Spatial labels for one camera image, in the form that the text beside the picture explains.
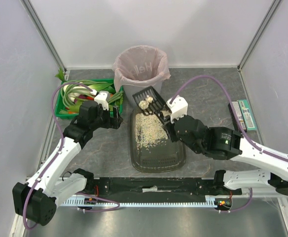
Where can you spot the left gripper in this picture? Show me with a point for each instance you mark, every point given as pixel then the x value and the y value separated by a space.
pixel 116 118

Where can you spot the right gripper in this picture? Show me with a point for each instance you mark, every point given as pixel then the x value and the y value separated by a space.
pixel 171 129

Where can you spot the black slotted litter scoop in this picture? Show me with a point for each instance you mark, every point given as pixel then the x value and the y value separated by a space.
pixel 156 106

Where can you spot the clumped litter lumps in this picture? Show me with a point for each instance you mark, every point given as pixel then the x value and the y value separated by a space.
pixel 144 104

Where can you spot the dark translucent litter box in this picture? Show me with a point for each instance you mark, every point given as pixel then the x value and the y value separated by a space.
pixel 165 157

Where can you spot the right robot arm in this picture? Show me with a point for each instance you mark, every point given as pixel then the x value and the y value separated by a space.
pixel 222 143

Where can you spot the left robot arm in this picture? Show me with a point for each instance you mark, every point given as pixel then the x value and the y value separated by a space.
pixel 38 199

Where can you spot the pile of pellet cat litter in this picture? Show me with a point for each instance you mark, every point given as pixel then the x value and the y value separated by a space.
pixel 149 131

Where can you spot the black cardboard box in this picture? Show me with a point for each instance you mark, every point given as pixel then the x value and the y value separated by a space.
pixel 237 117

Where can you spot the teal cardboard box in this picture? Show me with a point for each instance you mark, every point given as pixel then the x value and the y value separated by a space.
pixel 247 115

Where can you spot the green long beans bundle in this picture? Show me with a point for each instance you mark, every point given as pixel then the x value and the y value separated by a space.
pixel 115 97

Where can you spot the bundle of green onions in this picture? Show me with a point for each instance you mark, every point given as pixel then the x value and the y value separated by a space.
pixel 74 95

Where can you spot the green plastic crate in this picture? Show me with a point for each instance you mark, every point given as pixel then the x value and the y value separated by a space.
pixel 62 113

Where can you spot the pink plastic bin liner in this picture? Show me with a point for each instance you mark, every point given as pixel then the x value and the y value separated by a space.
pixel 140 66

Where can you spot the green leafy vegetable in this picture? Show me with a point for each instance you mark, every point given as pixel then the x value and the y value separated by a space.
pixel 60 75

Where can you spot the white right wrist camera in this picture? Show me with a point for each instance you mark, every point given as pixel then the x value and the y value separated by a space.
pixel 178 108

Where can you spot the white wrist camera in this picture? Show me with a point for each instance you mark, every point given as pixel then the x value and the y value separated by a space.
pixel 178 108
pixel 102 99

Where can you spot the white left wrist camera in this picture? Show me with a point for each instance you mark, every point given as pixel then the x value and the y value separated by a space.
pixel 102 99

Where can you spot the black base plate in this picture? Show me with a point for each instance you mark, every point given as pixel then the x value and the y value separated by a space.
pixel 116 187

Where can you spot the white slotted cable duct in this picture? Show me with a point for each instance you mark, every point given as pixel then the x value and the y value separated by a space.
pixel 85 202

